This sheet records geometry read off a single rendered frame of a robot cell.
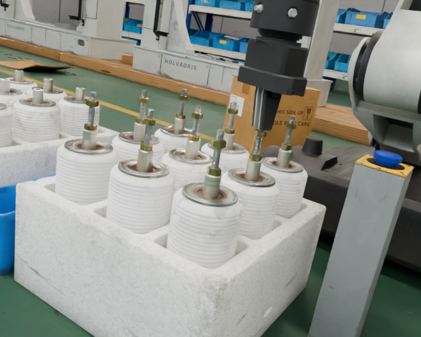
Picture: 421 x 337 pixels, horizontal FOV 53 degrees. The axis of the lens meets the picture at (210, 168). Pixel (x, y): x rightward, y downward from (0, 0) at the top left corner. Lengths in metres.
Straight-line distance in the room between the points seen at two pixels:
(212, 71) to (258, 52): 2.42
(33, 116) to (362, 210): 0.67
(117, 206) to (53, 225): 0.12
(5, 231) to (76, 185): 0.17
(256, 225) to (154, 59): 2.81
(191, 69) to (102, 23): 1.15
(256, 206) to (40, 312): 0.38
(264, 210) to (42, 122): 0.54
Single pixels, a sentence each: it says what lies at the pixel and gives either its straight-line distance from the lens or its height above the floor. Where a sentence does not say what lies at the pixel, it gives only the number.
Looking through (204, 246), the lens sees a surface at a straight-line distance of 0.55.
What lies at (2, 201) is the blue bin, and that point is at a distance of 0.90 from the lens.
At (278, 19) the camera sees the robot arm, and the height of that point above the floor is 0.48.
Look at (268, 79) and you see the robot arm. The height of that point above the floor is 0.41.
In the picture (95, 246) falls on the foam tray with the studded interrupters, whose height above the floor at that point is 0.15.
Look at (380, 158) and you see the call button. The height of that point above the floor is 0.32.
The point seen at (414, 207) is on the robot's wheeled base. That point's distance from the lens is 0.98.
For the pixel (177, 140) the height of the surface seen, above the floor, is 0.25.
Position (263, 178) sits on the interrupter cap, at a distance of 0.67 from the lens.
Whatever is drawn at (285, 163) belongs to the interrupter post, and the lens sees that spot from 0.76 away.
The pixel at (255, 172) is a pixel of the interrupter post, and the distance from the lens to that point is 0.65.
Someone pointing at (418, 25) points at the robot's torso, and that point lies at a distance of 0.94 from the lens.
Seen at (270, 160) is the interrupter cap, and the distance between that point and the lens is 0.78.
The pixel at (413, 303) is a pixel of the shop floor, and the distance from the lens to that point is 1.00.
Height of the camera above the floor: 0.46
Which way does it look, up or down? 18 degrees down
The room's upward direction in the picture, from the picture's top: 9 degrees clockwise
